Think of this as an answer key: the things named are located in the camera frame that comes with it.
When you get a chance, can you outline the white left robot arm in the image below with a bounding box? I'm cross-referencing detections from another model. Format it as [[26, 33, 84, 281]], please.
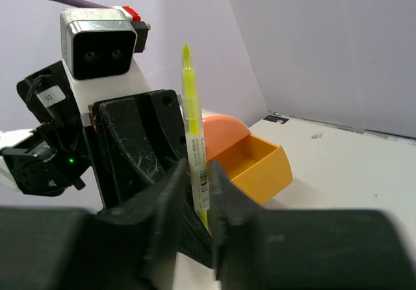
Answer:
[[1, 61, 187, 209]]

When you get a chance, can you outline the yellow bottom drawer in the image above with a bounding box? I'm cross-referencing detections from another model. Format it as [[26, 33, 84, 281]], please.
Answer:
[[214, 135, 293, 205]]

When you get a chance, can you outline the pink top drawer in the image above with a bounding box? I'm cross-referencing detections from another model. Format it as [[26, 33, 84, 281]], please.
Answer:
[[203, 115, 250, 161]]

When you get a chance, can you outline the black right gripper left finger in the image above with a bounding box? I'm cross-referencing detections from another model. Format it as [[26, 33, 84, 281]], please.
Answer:
[[97, 159, 187, 280]]

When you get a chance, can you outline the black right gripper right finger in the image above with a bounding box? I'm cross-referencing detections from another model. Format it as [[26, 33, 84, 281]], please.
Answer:
[[209, 161, 270, 283]]

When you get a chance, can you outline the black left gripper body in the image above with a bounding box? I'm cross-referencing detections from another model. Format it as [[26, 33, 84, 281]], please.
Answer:
[[16, 61, 182, 209]]

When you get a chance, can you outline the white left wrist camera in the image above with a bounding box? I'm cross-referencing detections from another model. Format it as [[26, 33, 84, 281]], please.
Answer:
[[60, 6, 151, 127]]

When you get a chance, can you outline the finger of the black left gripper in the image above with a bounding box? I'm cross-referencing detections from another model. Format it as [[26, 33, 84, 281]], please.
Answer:
[[144, 90, 187, 170], [99, 97, 165, 185]]

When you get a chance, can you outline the white round drawer organizer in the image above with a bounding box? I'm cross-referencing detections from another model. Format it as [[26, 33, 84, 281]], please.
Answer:
[[201, 109, 223, 121]]

